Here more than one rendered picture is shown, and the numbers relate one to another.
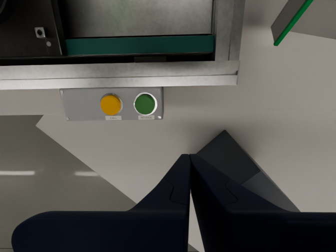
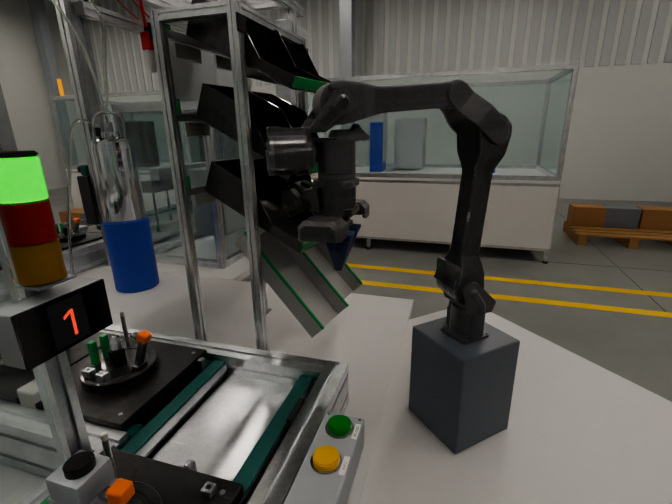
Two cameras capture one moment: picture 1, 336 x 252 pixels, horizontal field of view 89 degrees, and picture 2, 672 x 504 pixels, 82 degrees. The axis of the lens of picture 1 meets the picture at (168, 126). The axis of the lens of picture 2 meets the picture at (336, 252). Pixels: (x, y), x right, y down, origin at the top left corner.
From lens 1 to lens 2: 0.61 m
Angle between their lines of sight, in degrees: 80
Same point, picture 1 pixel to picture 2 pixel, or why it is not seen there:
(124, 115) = (345, 452)
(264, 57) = not seen: hidden behind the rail
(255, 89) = (366, 381)
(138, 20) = (252, 433)
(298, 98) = (385, 357)
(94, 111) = (326, 485)
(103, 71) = (284, 455)
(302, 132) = not seen: hidden behind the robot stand
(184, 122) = (389, 446)
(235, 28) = (302, 360)
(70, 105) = not seen: outside the picture
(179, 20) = (274, 403)
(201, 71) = (325, 381)
